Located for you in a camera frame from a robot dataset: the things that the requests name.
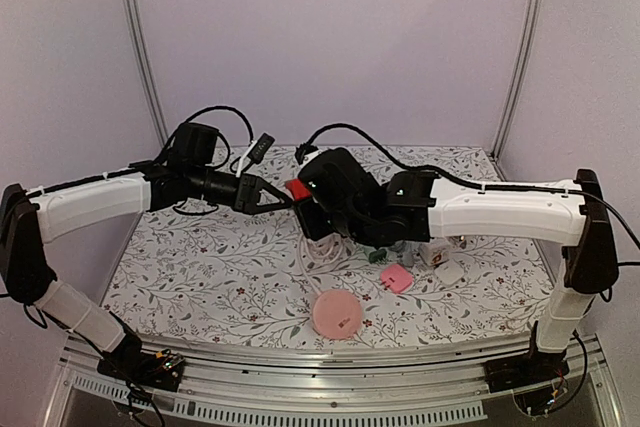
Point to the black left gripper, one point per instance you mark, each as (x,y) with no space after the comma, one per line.
(250,189)

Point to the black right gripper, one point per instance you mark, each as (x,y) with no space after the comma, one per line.
(308,219)

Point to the red cube socket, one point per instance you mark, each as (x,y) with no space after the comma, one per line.
(297,189)

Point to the green plug adapter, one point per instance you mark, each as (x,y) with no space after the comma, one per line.
(377,256)

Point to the pink plug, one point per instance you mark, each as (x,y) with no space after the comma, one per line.
(396,278)

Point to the white cube adapter red print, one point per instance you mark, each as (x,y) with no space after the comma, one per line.
(434,253)

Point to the round pink socket base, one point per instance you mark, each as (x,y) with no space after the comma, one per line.
(336,314)

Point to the pink cube socket adapter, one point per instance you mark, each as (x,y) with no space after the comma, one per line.
(459,242)

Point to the white plug adapter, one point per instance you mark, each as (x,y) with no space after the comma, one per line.
(448,273)

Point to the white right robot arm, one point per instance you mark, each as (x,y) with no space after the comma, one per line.
(570,213)

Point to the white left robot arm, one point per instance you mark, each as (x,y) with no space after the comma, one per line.
(38,224)

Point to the floral patterned table mat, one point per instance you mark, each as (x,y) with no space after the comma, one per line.
(216,276)

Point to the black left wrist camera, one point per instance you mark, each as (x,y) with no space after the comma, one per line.
(254,154)

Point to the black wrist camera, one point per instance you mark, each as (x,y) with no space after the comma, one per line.
(254,154)
(305,152)

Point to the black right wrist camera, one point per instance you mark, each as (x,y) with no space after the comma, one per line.
(305,152)

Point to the aluminium front rail frame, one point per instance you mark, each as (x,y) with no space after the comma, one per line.
(228,385)

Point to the aluminium left corner post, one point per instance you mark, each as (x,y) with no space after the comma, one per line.
(145,70)

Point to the aluminium corner post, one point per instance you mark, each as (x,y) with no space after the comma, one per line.
(145,70)
(532,11)

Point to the aluminium right corner post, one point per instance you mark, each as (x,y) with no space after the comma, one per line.
(532,11)

